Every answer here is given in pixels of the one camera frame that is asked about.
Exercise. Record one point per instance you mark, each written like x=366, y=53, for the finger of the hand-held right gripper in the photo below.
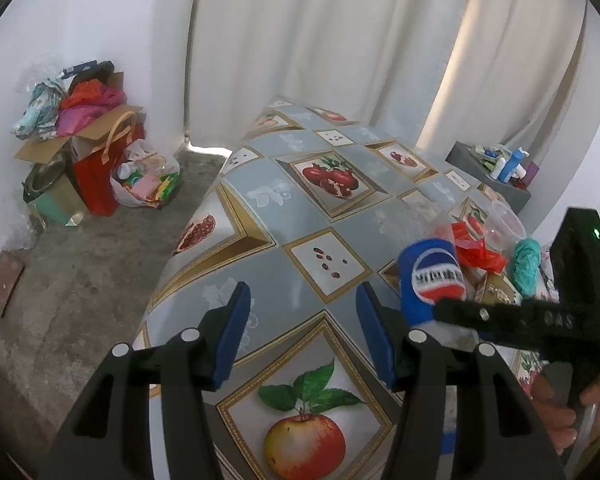
x=485, y=315

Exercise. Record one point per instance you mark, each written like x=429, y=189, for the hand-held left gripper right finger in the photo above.
x=377, y=340

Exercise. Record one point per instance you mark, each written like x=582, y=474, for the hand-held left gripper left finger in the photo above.
x=230, y=340

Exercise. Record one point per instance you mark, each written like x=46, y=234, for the teal plastic bag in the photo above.
x=527, y=265

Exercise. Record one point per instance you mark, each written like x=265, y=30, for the red plastic bag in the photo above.
x=480, y=257

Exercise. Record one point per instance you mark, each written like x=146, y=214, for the clear bottle with blue label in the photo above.
x=427, y=280

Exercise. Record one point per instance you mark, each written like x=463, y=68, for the clear plastic cup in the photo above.
x=505, y=225

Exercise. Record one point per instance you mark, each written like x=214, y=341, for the person's right hand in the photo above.
x=555, y=410

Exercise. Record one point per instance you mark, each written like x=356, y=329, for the table with fruit-pattern cloth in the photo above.
x=260, y=270

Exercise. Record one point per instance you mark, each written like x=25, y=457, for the small purple box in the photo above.
x=530, y=175

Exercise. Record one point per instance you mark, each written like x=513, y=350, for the blue lotion bottle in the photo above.
x=511, y=165

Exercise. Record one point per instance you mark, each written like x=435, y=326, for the small white bottle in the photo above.
x=497, y=167

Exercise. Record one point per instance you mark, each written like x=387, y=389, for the grey box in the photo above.
x=472, y=165

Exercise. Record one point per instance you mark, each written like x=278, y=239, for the plastic bag of groceries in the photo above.
x=145, y=182

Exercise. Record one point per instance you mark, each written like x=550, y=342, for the red gift bag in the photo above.
x=97, y=185

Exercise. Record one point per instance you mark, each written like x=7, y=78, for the teal metal pot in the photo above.
x=55, y=200

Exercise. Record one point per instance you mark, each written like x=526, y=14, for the brick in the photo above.
x=2, y=285

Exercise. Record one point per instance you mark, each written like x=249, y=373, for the pink cloth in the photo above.
x=82, y=119

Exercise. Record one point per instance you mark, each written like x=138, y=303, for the cardboard box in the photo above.
x=40, y=150

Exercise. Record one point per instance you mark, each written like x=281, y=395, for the orange cloth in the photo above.
x=90, y=96

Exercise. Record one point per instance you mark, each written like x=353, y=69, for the teal patterned cloth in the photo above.
x=37, y=110

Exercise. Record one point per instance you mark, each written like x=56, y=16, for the white curtain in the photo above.
x=330, y=35

